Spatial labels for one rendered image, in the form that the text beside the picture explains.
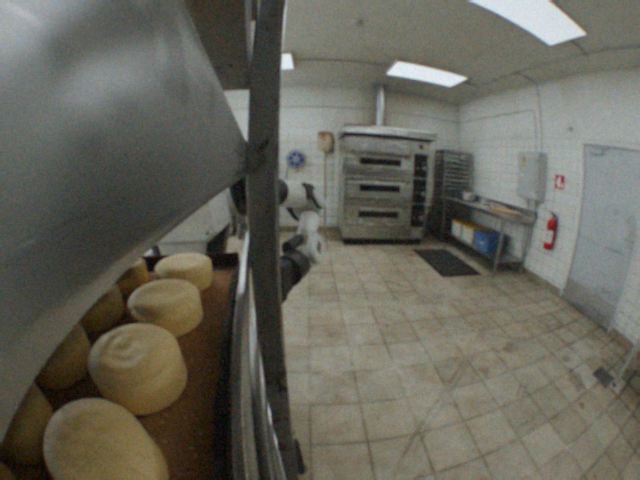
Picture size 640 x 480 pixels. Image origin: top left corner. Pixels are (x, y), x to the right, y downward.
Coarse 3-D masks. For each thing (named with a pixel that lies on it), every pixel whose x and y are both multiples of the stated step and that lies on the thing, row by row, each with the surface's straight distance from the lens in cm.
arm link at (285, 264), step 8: (280, 256) 70; (288, 256) 69; (296, 256) 71; (280, 264) 62; (288, 264) 65; (296, 264) 69; (304, 264) 71; (288, 272) 66; (296, 272) 69; (304, 272) 71; (288, 280) 66; (296, 280) 71; (288, 288) 67
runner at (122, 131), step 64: (0, 0) 1; (64, 0) 2; (128, 0) 2; (0, 64) 1; (64, 64) 2; (128, 64) 2; (192, 64) 4; (0, 128) 1; (64, 128) 2; (128, 128) 2; (192, 128) 4; (0, 192) 1; (64, 192) 2; (128, 192) 2; (192, 192) 4; (0, 256) 1; (64, 256) 2; (128, 256) 2; (0, 320) 1; (64, 320) 2; (0, 384) 1
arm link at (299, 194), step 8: (288, 184) 84; (296, 184) 90; (304, 184) 94; (296, 192) 87; (304, 192) 92; (312, 192) 95; (320, 192) 99; (288, 200) 84; (296, 200) 88; (304, 200) 92; (312, 200) 95; (320, 200) 96; (288, 208) 97; (320, 208) 97
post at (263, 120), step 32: (256, 32) 28; (256, 64) 26; (256, 96) 25; (256, 128) 25; (256, 160) 24; (256, 192) 25; (256, 224) 25; (256, 256) 26; (256, 288) 27; (256, 320) 29; (288, 416) 42; (288, 448) 51
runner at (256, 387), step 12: (252, 336) 31; (252, 348) 29; (252, 360) 28; (252, 372) 27; (252, 384) 25; (252, 396) 24; (252, 408) 23; (264, 420) 21; (264, 432) 19; (264, 444) 18; (264, 456) 18; (264, 468) 17
